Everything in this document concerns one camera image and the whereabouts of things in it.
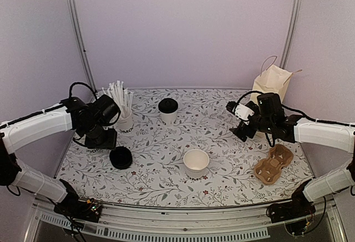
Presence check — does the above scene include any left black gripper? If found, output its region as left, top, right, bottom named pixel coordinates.
left=80, top=121, right=118, bottom=150

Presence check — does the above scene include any beige paper takeout bag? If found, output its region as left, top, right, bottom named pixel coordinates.
left=252, top=56, right=302, bottom=102

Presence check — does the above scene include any white paper coffee cup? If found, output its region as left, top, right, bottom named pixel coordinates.
left=160, top=111, right=177, bottom=126

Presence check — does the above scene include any black plastic cup lid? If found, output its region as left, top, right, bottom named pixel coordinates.
left=158, top=98, right=178, bottom=114

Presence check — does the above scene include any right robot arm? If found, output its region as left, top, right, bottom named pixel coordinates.
left=226, top=91, right=354, bottom=218

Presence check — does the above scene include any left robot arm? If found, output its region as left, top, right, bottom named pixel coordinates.
left=1, top=82, right=121, bottom=216

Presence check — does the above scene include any white cup holding straws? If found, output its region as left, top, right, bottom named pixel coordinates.
left=116, top=113, right=134, bottom=134

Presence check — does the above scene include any stack of black lids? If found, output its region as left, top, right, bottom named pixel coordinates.
left=109, top=147, right=133, bottom=170

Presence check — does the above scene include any bundle of wrapped white straws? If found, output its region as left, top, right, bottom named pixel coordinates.
left=102, top=80, right=134, bottom=118

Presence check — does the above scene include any brown cardboard cup carrier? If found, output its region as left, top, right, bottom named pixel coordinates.
left=254, top=144, right=293, bottom=185

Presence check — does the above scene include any floral patterned table mat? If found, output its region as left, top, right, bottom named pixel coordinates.
left=58, top=89, right=313, bottom=208

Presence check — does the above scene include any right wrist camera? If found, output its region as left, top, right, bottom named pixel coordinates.
left=226, top=102, right=254, bottom=122

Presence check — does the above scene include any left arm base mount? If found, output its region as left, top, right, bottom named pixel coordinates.
left=54, top=179, right=102, bottom=223

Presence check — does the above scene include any front aluminium rail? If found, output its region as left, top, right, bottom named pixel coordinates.
left=24, top=197, right=350, bottom=241

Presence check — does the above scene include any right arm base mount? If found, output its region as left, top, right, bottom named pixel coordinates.
left=266, top=185, right=316, bottom=223

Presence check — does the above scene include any left metal frame post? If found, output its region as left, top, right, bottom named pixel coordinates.
left=67, top=0, right=97, bottom=91

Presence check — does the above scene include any metal frame post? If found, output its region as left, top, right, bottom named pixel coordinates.
left=67, top=0, right=97, bottom=91
left=280, top=0, right=302, bottom=69

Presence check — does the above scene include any right metal frame post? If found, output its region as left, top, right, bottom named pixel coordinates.
left=280, top=0, right=302, bottom=69

